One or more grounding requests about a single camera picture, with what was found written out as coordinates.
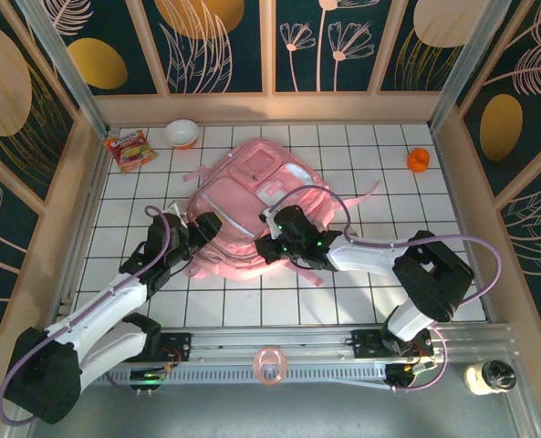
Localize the pink student backpack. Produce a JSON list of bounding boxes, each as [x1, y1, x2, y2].
[[181, 139, 381, 289]]

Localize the red yellow snack packet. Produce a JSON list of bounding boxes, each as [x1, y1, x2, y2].
[[103, 130, 160, 175]]

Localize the orange bowl white inside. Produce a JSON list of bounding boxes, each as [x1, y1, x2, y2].
[[162, 119, 201, 151]]

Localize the pink tape roll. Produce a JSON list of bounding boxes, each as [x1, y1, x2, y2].
[[252, 346, 290, 387]]

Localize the black controller board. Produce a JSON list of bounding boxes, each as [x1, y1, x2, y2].
[[128, 364, 169, 393], [383, 362, 435, 390]]

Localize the orange pumpkin toy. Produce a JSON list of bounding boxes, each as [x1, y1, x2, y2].
[[406, 147, 432, 174]]

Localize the white bottle black cap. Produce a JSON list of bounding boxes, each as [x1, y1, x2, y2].
[[463, 360, 518, 396]]

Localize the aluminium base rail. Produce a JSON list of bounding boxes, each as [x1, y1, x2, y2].
[[160, 322, 520, 366]]

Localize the slotted grey cable duct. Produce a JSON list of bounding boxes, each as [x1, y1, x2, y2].
[[85, 362, 435, 393]]

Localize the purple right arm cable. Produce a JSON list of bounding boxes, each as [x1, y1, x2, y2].
[[269, 184, 502, 393]]

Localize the aluminium frame post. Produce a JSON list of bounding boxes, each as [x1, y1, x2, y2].
[[14, 0, 111, 138], [427, 0, 513, 133]]

